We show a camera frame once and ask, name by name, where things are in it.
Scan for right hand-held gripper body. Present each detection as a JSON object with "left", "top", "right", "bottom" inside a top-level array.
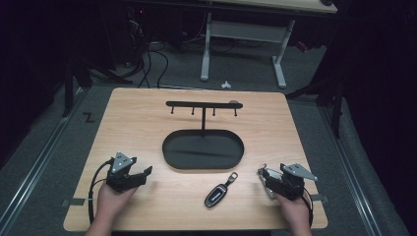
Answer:
[{"left": 265, "top": 162, "right": 319, "bottom": 202}]

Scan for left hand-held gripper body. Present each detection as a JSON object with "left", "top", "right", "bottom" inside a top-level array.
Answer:
[{"left": 105, "top": 151, "right": 139, "bottom": 194}]

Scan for person's right hand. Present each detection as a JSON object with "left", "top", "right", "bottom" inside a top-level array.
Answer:
[{"left": 274, "top": 192, "right": 313, "bottom": 231}]

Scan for person's left hand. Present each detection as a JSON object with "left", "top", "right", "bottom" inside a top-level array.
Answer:
[{"left": 94, "top": 181, "right": 139, "bottom": 228}]

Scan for black car key fob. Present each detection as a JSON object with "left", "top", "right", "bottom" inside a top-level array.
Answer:
[{"left": 204, "top": 171, "right": 240, "bottom": 208}]

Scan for black key holder stand with tray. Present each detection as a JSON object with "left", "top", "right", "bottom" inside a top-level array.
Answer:
[{"left": 161, "top": 99, "right": 246, "bottom": 171}]

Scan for black tripod stand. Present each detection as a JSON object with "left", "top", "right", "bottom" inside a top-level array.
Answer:
[
  {"left": 284, "top": 48, "right": 348, "bottom": 139},
  {"left": 61, "top": 48, "right": 134, "bottom": 118}
]

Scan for desk with white metal legs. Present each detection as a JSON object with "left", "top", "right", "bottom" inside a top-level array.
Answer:
[{"left": 200, "top": 0, "right": 338, "bottom": 89}]

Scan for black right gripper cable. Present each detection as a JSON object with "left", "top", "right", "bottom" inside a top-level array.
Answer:
[{"left": 301, "top": 187, "right": 315, "bottom": 228}]

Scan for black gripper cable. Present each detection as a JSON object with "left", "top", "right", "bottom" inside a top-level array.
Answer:
[
  {"left": 301, "top": 187, "right": 315, "bottom": 228},
  {"left": 87, "top": 158, "right": 114, "bottom": 226}
]

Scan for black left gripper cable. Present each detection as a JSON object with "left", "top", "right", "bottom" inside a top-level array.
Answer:
[{"left": 87, "top": 158, "right": 114, "bottom": 226}]

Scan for metal floor rail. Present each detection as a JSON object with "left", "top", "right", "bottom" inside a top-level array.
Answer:
[
  {"left": 0, "top": 87, "right": 87, "bottom": 234},
  {"left": 319, "top": 106, "right": 385, "bottom": 236}
]

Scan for black floor cables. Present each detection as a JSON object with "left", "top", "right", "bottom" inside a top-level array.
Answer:
[{"left": 129, "top": 9, "right": 170, "bottom": 89}]

